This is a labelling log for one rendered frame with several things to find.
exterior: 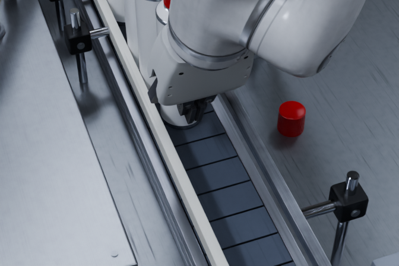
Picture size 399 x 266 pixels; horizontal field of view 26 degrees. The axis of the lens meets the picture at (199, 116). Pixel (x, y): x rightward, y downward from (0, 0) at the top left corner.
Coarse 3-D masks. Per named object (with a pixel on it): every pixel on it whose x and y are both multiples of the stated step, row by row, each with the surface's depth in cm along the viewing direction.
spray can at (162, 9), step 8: (168, 0) 90; (160, 8) 92; (168, 8) 91; (160, 16) 91; (160, 24) 92; (160, 104) 102; (176, 104) 99; (160, 112) 103; (168, 112) 101; (176, 112) 100; (168, 120) 102; (176, 120) 101; (184, 120) 101; (176, 128) 102; (184, 128) 102
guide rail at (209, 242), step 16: (96, 0) 114; (112, 16) 111; (112, 32) 109; (128, 48) 107; (128, 64) 105; (144, 96) 101; (144, 112) 101; (160, 128) 98; (160, 144) 97; (176, 160) 94; (176, 176) 93; (192, 192) 91; (192, 208) 90; (208, 224) 88; (208, 240) 87; (208, 256) 87; (224, 256) 86
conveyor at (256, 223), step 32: (192, 128) 102; (192, 160) 99; (224, 160) 99; (224, 192) 96; (256, 192) 96; (192, 224) 93; (224, 224) 93; (256, 224) 93; (256, 256) 90; (288, 256) 90
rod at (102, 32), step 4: (100, 28) 110; (104, 28) 110; (108, 28) 110; (92, 32) 110; (96, 32) 110; (100, 32) 110; (104, 32) 110; (108, 32) 110; (92, 36) 110; (96, 36) 110; (100, 36) 110; (104, 36) 111
